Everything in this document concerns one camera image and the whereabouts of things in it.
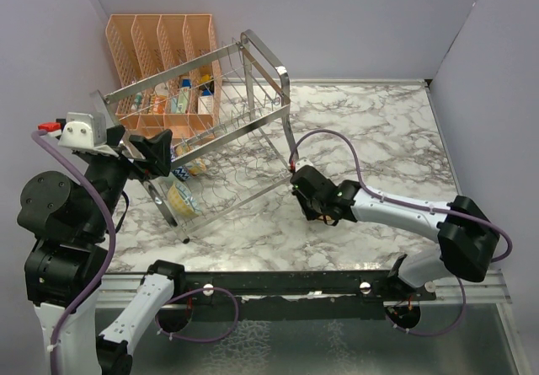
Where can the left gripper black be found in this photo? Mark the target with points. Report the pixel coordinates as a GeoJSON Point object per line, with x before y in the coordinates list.
{"type": "Point", "coordinates": [157, 149]}

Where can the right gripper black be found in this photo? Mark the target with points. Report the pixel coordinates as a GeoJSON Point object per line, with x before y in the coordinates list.
{"type": "Point", "coordinates": [310, 215]}

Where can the blue orange floral bowl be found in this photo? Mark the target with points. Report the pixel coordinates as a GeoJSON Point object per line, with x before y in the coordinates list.
{"type": "Point", "coordinates": [196, 166]}

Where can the yellow grid pattern bowl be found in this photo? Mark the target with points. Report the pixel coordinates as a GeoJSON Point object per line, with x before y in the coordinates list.
{"type": "Point", "coordinates": [182, 201]}

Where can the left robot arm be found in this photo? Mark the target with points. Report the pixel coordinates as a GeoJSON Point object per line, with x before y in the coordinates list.
{"type": "Point", "coordinates": [70, 214]}

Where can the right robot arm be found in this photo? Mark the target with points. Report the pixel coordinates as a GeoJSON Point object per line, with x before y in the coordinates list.
{"type": "Point", "coordinates": [465, 240]}

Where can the green tube in organizer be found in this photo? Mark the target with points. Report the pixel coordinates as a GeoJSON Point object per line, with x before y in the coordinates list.
{"type": "Point", "coordinates": [180, 100]}

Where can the peach plastic file organizer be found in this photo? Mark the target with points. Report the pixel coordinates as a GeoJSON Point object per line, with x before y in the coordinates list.
{"type": "Point", "coordinates": [143, 45]}

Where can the white blue box in organizer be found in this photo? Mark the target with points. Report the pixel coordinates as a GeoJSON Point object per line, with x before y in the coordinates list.
{"type": "Point", "coordinates": [206, 102]}

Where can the steel wire dish rack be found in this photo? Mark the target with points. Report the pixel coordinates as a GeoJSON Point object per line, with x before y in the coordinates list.
{"type": "Point", "coordinates": [253, 146]}

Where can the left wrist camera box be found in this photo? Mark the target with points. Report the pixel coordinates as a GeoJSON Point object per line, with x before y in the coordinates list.
{"type": "Point", "coordinates": [84, 131]}

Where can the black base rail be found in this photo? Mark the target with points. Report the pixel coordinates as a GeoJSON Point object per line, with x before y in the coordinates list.
{"type": "Point", "coordinates": [299, 295]}

